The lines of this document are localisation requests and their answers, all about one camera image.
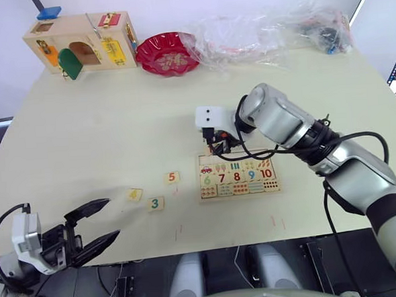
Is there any wooden number ten tile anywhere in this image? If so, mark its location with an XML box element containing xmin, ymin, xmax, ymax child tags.
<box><xmin>259</xmin><ymin>167</ymin><xmax>276</xmax><ymax>181</ymax></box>

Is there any wooden number puzzle board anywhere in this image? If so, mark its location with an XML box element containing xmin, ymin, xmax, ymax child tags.
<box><xmin>196</xmin><ymin>149</ymin><xmax>285</xmax><ymax>206</ymax></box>

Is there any wooden number four tile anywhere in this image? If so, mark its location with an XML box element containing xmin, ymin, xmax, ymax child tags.
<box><xmin>125</xmin><ymin>187</ymin><xmax>144</xmax><ymax>204</ymax></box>

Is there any green arched box door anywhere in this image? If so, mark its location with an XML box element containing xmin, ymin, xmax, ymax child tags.
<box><xmin>56</xmin><ymin>47</ymin><xmax>85</xmax><ymax>81</ymax></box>

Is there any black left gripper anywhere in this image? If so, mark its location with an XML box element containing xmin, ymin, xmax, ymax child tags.
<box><xmin>36</xmin><ymin>197</ymin><xmax>123</xmax><ymax>271</ymax></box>

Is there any blue marks picture tile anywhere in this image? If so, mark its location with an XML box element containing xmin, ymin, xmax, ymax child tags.
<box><xmin>216</xmin><ymin>183</ymin><xmax>234</xmax><ymax>198</ymax></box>

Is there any yellow latch box door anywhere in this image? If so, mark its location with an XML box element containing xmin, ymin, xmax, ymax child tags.
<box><xmin>101</xmin><ymin>36</ymin><xmax>127</xmax><ymax>66</ymax></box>

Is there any red dots picture tile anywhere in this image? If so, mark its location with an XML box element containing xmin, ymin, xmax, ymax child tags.
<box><xmin>232</xmin><ymin>182</ymin><xmax>250</xmax><ymax>196</ymax></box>

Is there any wooden lock box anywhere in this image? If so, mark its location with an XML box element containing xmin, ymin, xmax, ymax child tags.
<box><xmin>21</xmin><ymin>9</ymin><xmax>139</xmax><ymax>79</ymax></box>

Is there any red latch box door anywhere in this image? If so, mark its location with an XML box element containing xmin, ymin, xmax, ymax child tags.
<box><xmin>96</xmin><ymin>11</ymin><xmax>123</xmax><ymax>29</ymax></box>

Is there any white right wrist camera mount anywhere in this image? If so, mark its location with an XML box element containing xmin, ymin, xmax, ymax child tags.
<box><xmin>194</xmin><ymin>103</ymin><xmax>242</xmax><ymax>146</ymax></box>

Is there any wooden number seven tile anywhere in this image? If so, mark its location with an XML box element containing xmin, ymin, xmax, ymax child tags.
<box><xmin>215</xmin><ymin>171</ymin><xmax>233</xmax><ymax>186</ymax></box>

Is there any red plastic plate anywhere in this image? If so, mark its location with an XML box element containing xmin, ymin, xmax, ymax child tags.
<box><xmin>134</xmin><ymin>30</ymin><xmax>203</xmax><ymax>81</ymax></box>

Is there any wooden number three tile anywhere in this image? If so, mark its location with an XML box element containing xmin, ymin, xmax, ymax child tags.
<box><xmin>146</xmin><ymin>196</ymin><xmax>166</xmax><ymax>214</ymax></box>

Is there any black dots picture tile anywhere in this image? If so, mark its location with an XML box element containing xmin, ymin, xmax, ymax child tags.
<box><xmin>263</xmin><ymin>179</ymin><xmax>281</xmax><ymax>193</ymax></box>

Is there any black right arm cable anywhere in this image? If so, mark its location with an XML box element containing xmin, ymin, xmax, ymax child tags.
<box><xmin>200</xmin><ymin>88</ymin><xmax>396</xmax><ymax>297</ymax></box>

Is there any black floor plate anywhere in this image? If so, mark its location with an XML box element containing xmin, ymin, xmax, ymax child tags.
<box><xmin>305</xmin><ymin>239</ymin><xmax>336</xmax><ymax>297</ymax></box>
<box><xmin>114</xmin><ymin>275</ymin><xmax>136</xmax><ymax>297</ymax></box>

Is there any orange dots picture tile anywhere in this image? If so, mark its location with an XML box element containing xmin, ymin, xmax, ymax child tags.
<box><xmin>200</xmin><ymin>184</ymin><xmax>218</xmax><ymax>200</ymax></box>

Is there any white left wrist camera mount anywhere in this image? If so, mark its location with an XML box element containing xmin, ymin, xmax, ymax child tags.
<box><xmin>9</xmin><ymin>210</ymin><xmax>58</xmax><ymax>278</ymax></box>

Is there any wooden number five tile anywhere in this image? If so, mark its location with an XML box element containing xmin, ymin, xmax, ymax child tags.
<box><xmin>162</xmin><ymin>171</ymin><xmax>182</xmax><ymax>185</ymax></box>

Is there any black object in bag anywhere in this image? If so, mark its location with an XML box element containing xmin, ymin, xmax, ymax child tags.
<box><xmin>317</xmin><ymin>26</ymin><xmax>343</xmax><ymax>50</ymax></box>

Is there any orange padlock box door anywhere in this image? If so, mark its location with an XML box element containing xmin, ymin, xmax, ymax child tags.
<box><xmin>42</xmin><ymin>44</ymin><xmax>61</xmax><ymax>69</ymax></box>

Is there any wooden number eight tile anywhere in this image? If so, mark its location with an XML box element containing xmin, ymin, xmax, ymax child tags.
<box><xmin>232</xmin><ymin>170</ymin><xmax>248</xmax><ymax>185</ymax></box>

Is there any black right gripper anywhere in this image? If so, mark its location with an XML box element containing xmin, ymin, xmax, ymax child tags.
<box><xmin>202</xmin><ymin>132</ymin><xmax>242</xmax><ymax>156</ymax></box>

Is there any grey rounded robot leg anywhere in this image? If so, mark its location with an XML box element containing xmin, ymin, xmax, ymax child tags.
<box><xmin>164</xmin><ymin>251</ymin><xmax>208</xmax><ymax>297</ymax></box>
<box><xmin>256</xmin><ymin>242</ymin><xmax>304</xmax><ymax>292</ymax></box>

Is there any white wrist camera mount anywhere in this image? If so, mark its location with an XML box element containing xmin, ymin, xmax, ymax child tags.
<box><xmin>194</xmin><ymin>103</ymin><xmax>242</xmax><ymax>146</ymax></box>
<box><xmin>9</xmin><ymin>210</ymin><xmax>58</xmax><ymax>278</ymax></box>

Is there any clear plastic bag with items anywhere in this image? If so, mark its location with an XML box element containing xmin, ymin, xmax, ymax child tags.
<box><xmin>289</xmin><ymin>0</ymin><xmax>354</xmax><ymax>58</ymax></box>

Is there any blue block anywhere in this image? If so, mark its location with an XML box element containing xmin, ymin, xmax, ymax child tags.
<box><xmin>36</xmin><ymin>5</ymin><xmax>63</xmax><ymax>22</ymax></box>

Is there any wooden number six tile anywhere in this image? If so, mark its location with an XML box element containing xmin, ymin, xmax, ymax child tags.
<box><xmin>200</xmin><ymin>172</ymin><xmax>217</xmax><ymax>187</ymax></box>

